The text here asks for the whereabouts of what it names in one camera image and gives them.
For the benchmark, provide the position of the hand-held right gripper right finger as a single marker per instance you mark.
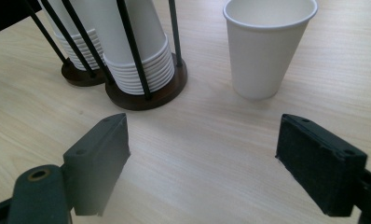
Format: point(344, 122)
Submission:
point(320, 168)

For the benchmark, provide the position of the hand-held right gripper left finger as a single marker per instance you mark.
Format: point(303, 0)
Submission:
point(96, 168)

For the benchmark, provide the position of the single white paper cup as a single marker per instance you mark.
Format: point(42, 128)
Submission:
point(261, 62)

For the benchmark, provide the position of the stack of white paper cups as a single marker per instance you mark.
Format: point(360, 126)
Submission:
point(81, 46)
point(149, 31)

